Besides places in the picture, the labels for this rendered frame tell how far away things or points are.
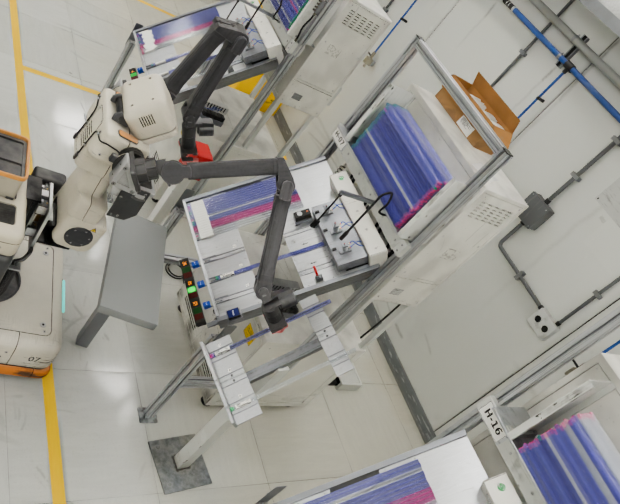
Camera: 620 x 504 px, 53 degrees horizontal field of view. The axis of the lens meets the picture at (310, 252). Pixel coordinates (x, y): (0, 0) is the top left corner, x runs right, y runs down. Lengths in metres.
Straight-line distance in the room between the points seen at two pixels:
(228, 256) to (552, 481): 1.53
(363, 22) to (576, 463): 2.51
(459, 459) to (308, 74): 2.30
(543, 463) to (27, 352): 1.94
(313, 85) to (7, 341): 2.15
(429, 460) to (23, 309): 1.70
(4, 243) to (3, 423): 0.83
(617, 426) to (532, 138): 2.30
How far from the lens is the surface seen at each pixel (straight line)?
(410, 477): 2.24
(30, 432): 2.84
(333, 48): 3.65
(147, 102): 2.17
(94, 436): 2.93
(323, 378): 3.34
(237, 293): 2.62
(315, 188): 2.91
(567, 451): 2.06
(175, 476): 2.99
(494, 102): 3.02
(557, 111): 4.08
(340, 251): 2.59
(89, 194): 2.42
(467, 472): 2.27
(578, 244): 3.78
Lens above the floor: 2.39
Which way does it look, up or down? 31 degrees down
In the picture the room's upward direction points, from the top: 42 degrees clockwise
